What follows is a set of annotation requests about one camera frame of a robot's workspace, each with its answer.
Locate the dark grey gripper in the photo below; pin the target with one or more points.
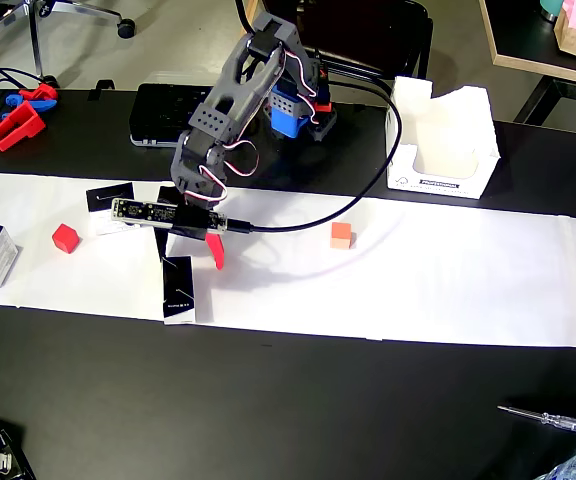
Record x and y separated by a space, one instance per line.
214 247

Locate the white paper strip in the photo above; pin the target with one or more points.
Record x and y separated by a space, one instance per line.
418 275

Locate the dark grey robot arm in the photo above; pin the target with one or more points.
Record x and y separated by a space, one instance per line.
228 100

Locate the red cube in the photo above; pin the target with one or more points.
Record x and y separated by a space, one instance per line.
65 239

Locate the black plastic case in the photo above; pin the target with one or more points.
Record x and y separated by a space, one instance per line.
163 110

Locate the orange cube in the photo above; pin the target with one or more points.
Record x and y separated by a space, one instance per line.
341 236

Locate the black table clamp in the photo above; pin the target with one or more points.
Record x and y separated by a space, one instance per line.
103 85

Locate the blue printed part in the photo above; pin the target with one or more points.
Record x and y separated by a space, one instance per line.
43 105

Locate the large red printed part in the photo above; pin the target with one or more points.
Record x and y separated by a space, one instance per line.
28 120

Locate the small red printed part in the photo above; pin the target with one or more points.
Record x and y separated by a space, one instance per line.
45 92

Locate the wooden leg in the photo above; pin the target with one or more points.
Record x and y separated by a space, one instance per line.
248 10

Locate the chrome office chair base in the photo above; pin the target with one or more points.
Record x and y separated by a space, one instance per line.
36 45

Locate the white cardboard box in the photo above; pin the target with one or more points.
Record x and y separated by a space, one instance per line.
438 187

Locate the black chair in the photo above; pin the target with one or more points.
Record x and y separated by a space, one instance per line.
378 30

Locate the black table with wood edge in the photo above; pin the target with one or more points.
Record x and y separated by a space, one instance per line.
518 35

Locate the teal cup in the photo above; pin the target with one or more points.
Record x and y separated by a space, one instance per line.
550 5

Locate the clear bar camera board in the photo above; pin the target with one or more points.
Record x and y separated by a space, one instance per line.
143 210

